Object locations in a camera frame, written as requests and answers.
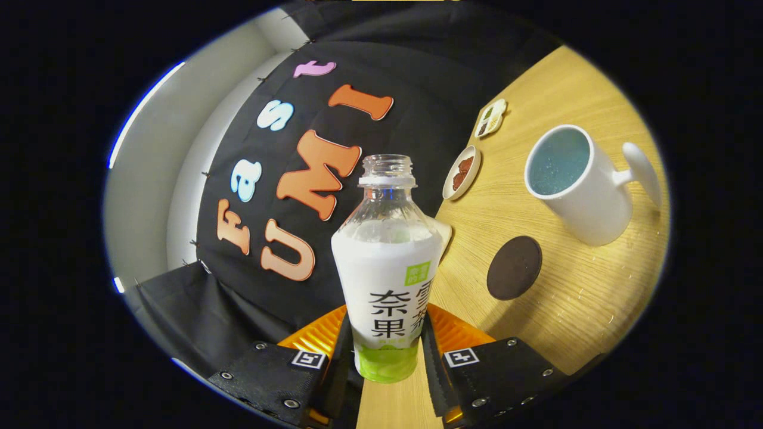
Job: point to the small white dish brown food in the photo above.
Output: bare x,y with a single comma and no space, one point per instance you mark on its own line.
462,173

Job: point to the clear juice bottle white label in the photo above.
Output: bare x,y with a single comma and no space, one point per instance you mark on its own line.
387,268

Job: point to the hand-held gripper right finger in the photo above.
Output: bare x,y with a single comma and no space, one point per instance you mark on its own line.
435,381

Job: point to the white divided seasoning dish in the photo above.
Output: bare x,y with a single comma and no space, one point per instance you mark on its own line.
492,118

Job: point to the black backdrop cloth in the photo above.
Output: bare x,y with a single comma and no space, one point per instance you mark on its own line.
417,77

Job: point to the dark brown round coaster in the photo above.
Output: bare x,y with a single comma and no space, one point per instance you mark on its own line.
514,268

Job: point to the row of black cloth clips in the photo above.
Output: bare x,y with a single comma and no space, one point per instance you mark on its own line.
206,174

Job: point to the white toaster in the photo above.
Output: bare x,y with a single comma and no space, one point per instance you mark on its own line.
446,235

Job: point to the wooden table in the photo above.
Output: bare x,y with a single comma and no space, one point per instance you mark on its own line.
566,310

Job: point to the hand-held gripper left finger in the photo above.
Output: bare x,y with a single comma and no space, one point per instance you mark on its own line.
337,387

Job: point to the white cup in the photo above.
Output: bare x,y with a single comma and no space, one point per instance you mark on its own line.
596,202

